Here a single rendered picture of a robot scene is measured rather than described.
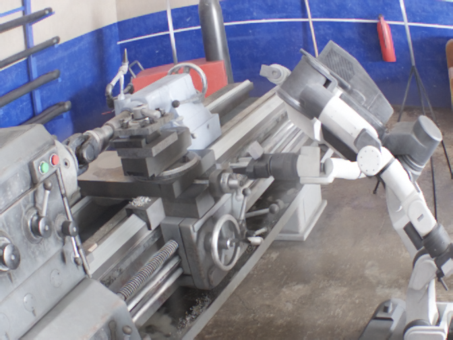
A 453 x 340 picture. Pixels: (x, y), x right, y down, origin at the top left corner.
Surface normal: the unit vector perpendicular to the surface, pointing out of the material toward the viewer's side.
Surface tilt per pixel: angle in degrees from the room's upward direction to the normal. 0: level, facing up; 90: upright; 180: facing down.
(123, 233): 36
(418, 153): 104
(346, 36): 90
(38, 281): 90
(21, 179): 90
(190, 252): 90
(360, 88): 71
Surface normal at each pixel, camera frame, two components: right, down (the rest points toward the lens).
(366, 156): -0.29, 0.06
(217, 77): -0.06, 0.36
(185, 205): -0.39, 0.38
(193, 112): 0.76, -0.37
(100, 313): 0.36, -0.78
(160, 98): 0.89, -0.06
